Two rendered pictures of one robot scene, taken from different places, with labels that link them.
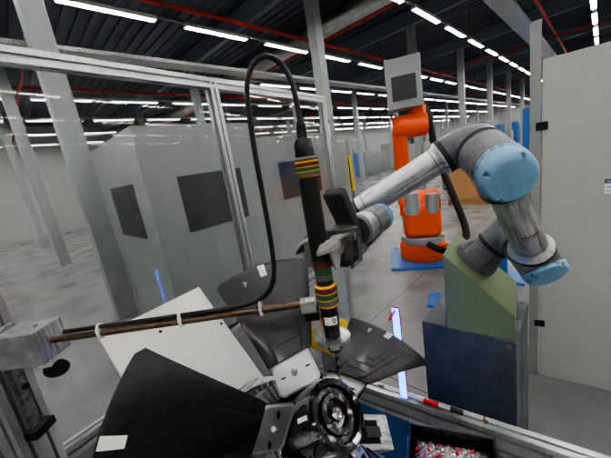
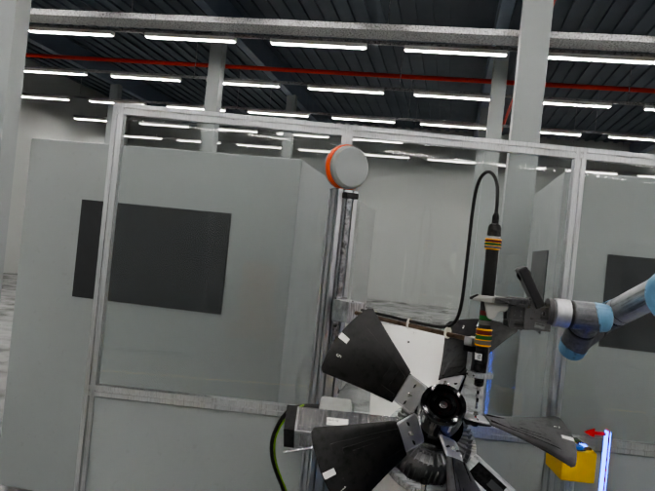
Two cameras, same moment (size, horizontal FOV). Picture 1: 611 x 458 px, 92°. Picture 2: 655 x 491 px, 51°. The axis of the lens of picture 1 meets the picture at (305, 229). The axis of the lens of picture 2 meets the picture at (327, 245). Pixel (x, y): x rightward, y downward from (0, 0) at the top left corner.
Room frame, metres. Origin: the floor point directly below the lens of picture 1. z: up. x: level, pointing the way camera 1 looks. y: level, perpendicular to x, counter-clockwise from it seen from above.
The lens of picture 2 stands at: (-0.88, -1.25, 1.59)
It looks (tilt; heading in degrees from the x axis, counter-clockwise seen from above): 0 degrees down; 54
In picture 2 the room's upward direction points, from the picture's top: 6 degrees clockwise
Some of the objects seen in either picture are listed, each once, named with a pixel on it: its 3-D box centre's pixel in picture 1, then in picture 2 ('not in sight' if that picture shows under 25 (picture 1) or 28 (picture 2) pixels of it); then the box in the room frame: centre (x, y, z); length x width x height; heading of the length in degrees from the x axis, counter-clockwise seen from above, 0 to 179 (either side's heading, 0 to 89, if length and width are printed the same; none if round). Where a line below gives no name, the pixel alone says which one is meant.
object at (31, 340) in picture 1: (29, 343); (347, 311); (0.57, 0.61, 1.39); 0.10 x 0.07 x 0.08; 88
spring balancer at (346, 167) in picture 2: not in sight; (346, 167); (0.58, 0.70, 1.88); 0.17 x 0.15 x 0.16; 143
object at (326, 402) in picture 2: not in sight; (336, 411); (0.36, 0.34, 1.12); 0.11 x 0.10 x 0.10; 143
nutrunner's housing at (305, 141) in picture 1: (319, 245); (487, 299); (0.55, -0.02, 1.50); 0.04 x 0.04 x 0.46
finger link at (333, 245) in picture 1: (334, 254); (490, 307); (0.54, -0.05, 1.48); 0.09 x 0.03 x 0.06; 153
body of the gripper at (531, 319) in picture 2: (346, 240); (527, 312); (0.64, -0.09, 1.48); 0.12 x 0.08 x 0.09; 143
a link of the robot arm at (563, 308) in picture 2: (360, 227); (558, 313); (0.70, -0.13, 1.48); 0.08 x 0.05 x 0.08; 53
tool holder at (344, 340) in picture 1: (325, 320); (479, 358); (0.55, -0.01, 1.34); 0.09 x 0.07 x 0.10; 88
